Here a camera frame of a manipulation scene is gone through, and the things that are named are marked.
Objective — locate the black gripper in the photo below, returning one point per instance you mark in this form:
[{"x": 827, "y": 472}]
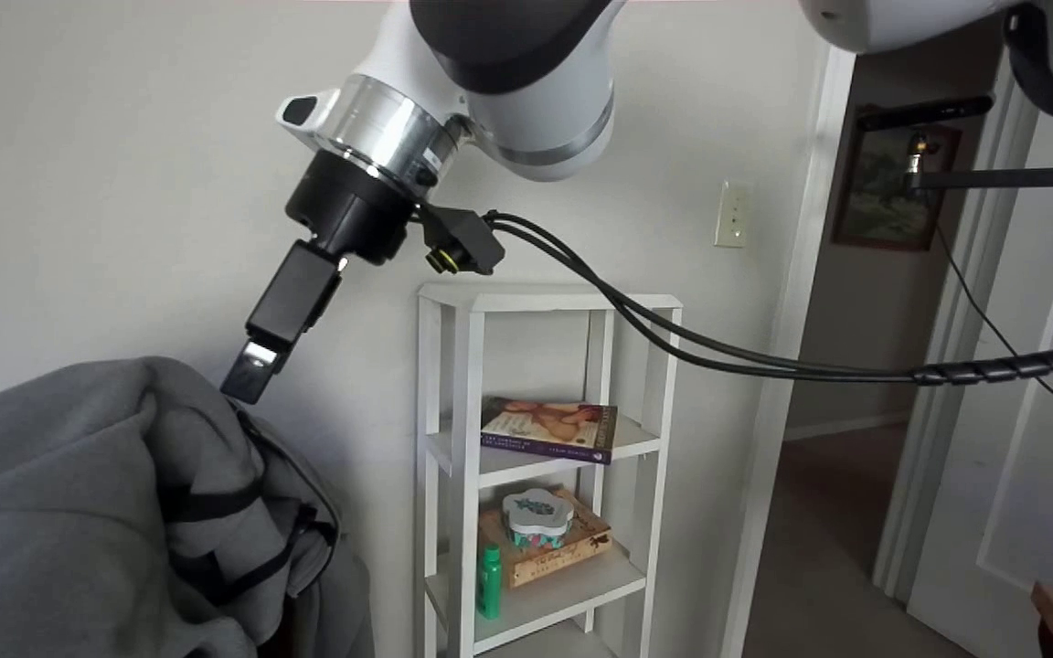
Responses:
[{"x": 347, "y": 206}]

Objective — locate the grey cloth hoodie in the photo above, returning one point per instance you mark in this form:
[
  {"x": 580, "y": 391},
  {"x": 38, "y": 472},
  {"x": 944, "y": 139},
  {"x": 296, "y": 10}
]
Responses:
[{"x": 65, "y": 513}]

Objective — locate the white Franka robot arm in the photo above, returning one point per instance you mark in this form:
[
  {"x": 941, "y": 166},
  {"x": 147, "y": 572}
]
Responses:
[{"x": 526, "y": 76}]

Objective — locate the white shelf cabinet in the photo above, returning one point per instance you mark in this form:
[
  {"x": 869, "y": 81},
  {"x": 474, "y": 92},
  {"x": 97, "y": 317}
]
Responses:
[{"x": 468, "y": 367}]

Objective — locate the purple flat box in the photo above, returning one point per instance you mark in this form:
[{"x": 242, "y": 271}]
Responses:
[{"x": 545, "y": 429}]

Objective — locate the round white teal container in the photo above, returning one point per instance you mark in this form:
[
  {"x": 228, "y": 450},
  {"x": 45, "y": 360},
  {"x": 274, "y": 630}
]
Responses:
[{"x": 539, "y": 513}]

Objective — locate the green bottle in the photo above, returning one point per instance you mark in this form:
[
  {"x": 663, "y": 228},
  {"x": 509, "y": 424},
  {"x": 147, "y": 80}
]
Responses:
[{"x": 490, "y": 586}]

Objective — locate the wooden tray on shelf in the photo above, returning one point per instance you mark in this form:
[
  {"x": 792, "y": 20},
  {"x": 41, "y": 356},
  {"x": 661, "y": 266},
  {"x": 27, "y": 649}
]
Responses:
[{"x": 563, "y": 557}]

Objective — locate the dark framed picture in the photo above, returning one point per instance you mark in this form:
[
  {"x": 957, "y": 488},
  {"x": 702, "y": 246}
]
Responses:
[{"x": 877, "y": 195}]

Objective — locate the white door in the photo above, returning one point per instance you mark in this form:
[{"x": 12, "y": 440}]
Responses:
[{"x": 1015, "y": 488}]

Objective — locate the white light switch plate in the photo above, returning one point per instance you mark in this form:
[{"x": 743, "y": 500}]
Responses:
[{"x": 731, "y": 216}]

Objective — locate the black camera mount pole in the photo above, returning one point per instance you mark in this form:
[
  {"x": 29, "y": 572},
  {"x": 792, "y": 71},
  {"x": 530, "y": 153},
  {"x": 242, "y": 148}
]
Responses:
[{"x": 1003, "y": 176}]

